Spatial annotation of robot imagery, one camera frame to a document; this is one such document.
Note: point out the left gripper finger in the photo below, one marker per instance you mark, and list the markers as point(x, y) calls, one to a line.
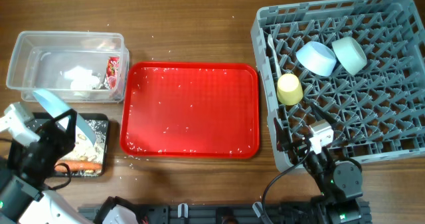
point(70, 129)
point(49, 130)

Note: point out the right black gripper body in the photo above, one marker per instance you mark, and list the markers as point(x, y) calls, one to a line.
point(299, 145)

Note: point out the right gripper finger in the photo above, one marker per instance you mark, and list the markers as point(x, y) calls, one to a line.
point(280, 136)
point(319, 114)

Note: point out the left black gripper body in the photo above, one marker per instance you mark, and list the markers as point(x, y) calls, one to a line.
point(48, 139)

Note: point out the light blue plate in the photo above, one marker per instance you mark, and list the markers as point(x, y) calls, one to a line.
point(56, 106)

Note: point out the orange carrot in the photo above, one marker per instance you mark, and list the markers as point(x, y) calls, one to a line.
point(78, 166)

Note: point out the yellow plastic cup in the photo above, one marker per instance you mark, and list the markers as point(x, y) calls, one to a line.
point(289, 90)

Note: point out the white tissue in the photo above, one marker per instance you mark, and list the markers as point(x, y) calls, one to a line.
point(82, 79)

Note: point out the light blue bowl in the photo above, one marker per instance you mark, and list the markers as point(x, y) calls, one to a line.
point(317, 58)

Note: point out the green bowl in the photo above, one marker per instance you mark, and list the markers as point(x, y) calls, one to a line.
point(350, 54)

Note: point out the red snack wrapper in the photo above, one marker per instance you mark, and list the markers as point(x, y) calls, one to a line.
point(111, 75)

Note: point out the white plastic spoon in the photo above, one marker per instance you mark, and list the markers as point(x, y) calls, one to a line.
point(270, 42)

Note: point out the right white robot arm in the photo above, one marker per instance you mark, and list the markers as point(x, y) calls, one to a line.
point(339, 180)

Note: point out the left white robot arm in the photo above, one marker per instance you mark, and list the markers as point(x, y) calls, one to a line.
point(25, 198)

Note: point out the grey dishwasher rack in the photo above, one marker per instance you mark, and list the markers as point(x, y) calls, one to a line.
point(380, 110)

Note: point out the black rectangular tray bin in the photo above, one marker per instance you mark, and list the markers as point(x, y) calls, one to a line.
point(98, 122)

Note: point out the clear plastic storage bin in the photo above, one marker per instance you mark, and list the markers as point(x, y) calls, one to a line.
point(40, 59)

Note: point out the red plastic serving tray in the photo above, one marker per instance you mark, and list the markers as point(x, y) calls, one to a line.
point(191, 110)

